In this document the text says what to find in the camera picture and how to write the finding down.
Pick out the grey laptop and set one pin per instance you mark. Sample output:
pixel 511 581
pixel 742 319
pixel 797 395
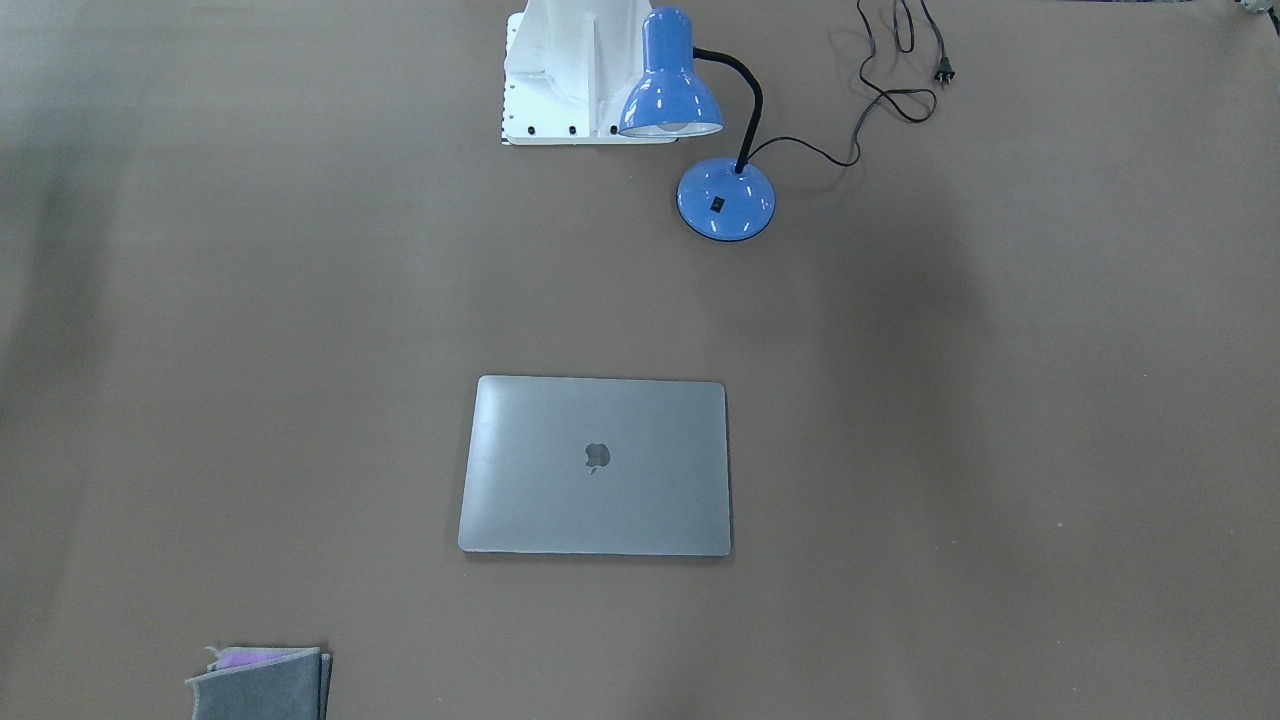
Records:
pixel 597 466

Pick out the blue desk lamp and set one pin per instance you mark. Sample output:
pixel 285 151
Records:
pixel 726 200

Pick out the grey folded cloth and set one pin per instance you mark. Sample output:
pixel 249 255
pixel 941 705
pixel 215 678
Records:
pixel 263 683

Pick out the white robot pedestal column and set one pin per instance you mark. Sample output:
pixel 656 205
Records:
pixel 570 66

